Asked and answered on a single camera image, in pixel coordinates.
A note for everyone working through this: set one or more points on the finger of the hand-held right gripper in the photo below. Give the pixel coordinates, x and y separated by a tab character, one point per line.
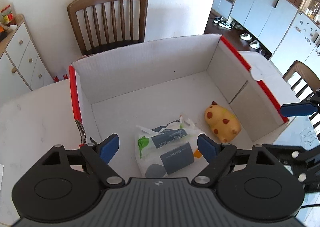
296	154
295	109

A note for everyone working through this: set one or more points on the red and white cardboard box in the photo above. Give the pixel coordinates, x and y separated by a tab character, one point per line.
150	87

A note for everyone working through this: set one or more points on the red bottle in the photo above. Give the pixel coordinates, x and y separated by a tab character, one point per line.
55	78
65	77

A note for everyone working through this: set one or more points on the tall pale blue cabinet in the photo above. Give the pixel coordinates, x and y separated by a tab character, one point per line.
262	12

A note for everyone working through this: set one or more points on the black and white sneaker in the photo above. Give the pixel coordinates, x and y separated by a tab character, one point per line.
218	20
227	24

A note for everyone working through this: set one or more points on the white refrigerator with magnets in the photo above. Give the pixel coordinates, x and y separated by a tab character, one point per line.
297	42

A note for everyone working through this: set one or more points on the tissue pack in plastic bag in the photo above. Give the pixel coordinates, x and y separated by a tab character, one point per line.
172	157

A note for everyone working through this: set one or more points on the white patterned desktop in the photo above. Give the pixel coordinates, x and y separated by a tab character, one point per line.
37	122

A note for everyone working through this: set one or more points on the red label jar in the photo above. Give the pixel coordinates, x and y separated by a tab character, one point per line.
7	15

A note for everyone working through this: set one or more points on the yellow spotted toy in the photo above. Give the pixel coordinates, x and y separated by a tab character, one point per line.
222	122

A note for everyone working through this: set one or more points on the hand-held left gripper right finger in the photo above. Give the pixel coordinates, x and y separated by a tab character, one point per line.
206	145

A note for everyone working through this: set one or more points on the white drawer cabinet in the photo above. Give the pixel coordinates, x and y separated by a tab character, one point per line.
22	54

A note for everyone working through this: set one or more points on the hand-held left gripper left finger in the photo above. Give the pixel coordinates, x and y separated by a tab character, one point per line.
110	147

